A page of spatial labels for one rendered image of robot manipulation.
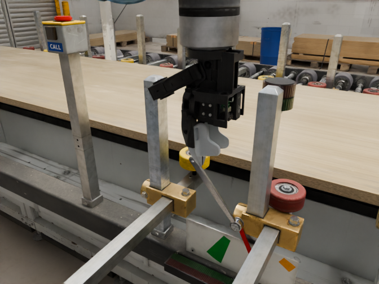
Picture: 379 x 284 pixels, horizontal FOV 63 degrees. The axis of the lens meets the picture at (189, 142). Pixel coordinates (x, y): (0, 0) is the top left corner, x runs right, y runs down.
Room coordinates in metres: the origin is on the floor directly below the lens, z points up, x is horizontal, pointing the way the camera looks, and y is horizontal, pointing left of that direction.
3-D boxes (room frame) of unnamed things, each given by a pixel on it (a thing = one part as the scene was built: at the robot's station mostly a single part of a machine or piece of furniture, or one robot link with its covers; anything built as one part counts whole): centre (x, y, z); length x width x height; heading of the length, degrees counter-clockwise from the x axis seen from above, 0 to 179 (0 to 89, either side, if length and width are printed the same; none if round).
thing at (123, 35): (8.75, 2.22, 0.23); 2.41 x 0.77 x 0.17; 150
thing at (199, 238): (0.52, -0.10, 0.75); 0.26 x 0.01 x 0.10; 59
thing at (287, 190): (0.55, -0.21, 0.85); 0.08 x 0.08 x 0.11
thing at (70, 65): (0.79, 0.30, 0.93); 0.05 x 0.05 x 0.45; 59
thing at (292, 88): (0.57, -0.17, 1.12); 0.06 x 0.06 x 0.02
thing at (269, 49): (6.20, -1.63, 0.36); 0.59 x 0.57 x 0.73; 148
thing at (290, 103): (0.57, -0.17, 1.10); 0.06 x 0.06 x 0.02
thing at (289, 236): (0.52, -0.16, 0.85); 0.14 x 0.06 x 0.05; 59
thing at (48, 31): (0.75, 0.32, 1.20); 0.03 x 0.01 x 0.03; 59
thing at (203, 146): (0.48, -0.03, 1.04); 0.06 x 0.03 x 0.09; 59
